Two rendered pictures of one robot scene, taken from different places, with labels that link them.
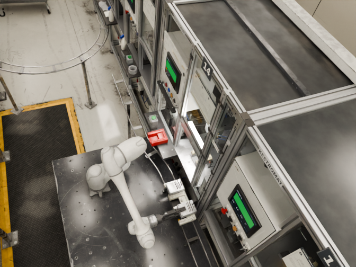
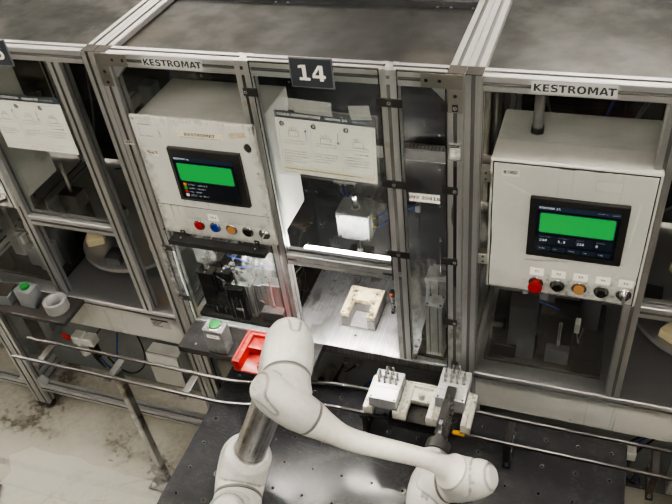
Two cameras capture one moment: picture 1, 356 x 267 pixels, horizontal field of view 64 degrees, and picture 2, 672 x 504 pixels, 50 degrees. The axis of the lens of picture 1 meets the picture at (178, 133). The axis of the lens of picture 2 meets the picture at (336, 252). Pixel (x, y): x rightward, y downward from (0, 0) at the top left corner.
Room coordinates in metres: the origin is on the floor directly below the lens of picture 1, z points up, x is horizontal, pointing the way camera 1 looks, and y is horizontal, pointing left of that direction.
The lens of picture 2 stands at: (-0.18, 0.92, 2.89)
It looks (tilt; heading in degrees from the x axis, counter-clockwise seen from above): 41 degrees down; 325
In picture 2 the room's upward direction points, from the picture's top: 8 degrees counter-clockwise
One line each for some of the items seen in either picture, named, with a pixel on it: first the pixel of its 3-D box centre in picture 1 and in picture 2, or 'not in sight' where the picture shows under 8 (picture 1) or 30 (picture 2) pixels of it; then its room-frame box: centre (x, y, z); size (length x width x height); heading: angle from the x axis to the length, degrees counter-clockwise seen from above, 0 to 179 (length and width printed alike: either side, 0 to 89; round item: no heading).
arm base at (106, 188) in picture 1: (98, 185); not in sight; (1.01, 0.59, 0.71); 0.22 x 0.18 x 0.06; 31
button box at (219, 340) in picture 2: (154, 121); (219, 334); (1.63, 0.24, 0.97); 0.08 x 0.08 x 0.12; 31
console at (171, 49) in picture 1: (186, 70); (220, 162); (1.69, 0.04, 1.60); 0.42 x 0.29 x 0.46; 31
